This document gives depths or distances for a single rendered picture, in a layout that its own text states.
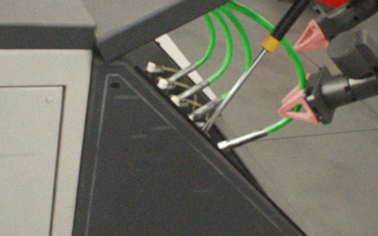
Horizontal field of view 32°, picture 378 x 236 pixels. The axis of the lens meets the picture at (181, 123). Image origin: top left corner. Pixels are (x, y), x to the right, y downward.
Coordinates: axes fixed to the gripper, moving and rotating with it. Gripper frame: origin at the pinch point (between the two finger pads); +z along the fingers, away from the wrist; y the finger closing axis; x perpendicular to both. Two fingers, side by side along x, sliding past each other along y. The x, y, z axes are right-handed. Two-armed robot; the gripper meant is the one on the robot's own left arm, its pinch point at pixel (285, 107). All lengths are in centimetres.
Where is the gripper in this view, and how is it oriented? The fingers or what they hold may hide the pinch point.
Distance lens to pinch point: 125.6
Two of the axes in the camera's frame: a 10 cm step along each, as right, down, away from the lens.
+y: -3.6, 6.1, -7.0
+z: -7.5, 2.5, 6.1
